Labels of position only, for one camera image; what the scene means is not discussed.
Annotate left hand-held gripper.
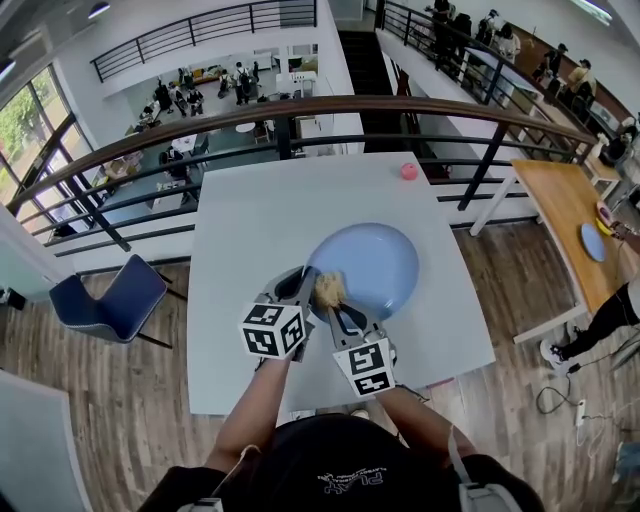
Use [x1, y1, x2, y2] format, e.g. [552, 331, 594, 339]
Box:
[239, 266, 317, 364]

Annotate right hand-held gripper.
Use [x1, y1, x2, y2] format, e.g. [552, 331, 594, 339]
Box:
[325, 301, 398, 399]

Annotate beige sponge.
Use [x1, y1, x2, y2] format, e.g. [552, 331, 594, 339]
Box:
[313, 271, 349, 312]

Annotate big blue plate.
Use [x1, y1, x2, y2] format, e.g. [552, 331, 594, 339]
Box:
[580, 223, 608, 263]
[304, 222, 421, 324]

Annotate person's right forearm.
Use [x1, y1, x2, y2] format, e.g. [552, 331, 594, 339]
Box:
[382, 384, 479, 469]

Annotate person's left forearm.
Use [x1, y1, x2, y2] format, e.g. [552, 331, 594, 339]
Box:
[204, 357, 292, 474]

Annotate person's black shirt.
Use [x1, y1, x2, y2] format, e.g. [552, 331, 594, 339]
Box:
[139, 414, 546, 512]

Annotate blue chair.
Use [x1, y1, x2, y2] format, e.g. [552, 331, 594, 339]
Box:
[48, 253, 188, 350]

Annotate black railing with wooden handrail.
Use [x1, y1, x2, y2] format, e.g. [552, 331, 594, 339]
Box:
[7, 94, 599, 255]

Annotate dark staircase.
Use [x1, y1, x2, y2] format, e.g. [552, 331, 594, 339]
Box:
[337, 29, 407, 154]

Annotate wooden table with white legs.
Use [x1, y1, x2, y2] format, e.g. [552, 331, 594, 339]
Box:
[469, 158, 637, 346]

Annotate plain black railing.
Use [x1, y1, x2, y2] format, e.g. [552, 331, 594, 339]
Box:
[89, 0, 319, 84]
[374, 0, 596, 152]

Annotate small wooden side table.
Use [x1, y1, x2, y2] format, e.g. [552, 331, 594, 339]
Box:
[584, 154, 624, 202]

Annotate large window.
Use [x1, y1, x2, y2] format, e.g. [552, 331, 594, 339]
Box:
[0, 64, 97, 242]

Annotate pale grey panel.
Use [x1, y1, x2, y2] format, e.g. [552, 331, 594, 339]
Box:
[0, 369, 92, 512]

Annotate ceiling strip light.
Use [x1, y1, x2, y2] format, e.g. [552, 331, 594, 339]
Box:
[569, 0, 614, 27]

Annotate grey backpack strap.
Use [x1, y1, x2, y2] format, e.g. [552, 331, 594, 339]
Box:
[447, 424, 524, 512]

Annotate black floor cable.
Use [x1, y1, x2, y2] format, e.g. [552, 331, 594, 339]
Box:
[536, 372, 582, 414]

